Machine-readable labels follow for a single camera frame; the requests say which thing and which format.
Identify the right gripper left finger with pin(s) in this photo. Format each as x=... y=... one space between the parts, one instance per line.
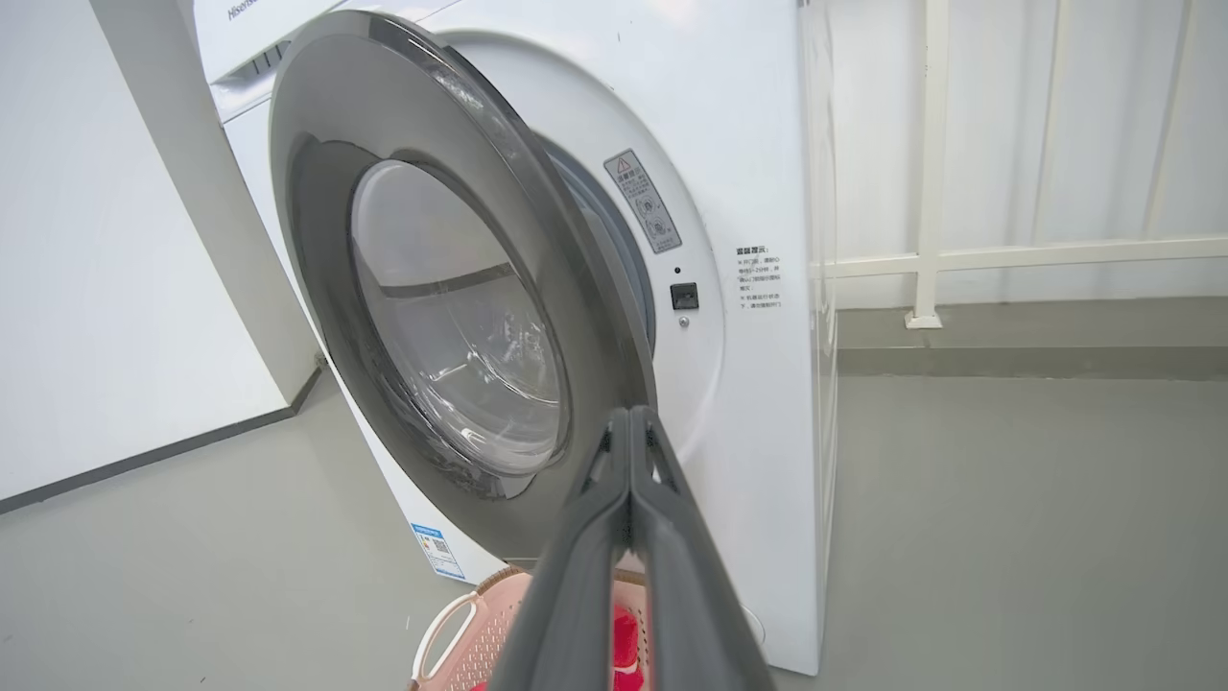
x=576 y=595

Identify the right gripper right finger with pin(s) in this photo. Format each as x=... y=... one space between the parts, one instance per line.
x=686 y=595

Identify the red garment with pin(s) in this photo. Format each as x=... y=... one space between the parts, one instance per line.
x=625 y=638

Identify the round dark glass washer door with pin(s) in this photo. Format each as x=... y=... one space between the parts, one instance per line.
x=326 y=115

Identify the cream perforated laundry basket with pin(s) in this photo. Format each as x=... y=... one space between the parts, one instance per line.
x=470 y=633

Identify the white front-load washing machine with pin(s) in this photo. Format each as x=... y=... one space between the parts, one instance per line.
x=767 y=384

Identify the black door latch slot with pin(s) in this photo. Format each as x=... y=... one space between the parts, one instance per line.
x=684 y=296

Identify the grey rubber door seal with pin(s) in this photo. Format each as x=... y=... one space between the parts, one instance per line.
x=624 y=250

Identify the blue energy label sticker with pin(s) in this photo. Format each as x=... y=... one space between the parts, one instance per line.
x=437 y=552

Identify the grey warning sticker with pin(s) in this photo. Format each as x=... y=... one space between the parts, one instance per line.
x=643 y=202

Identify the white metal railing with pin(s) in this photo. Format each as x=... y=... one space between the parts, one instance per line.
x=929 y=192

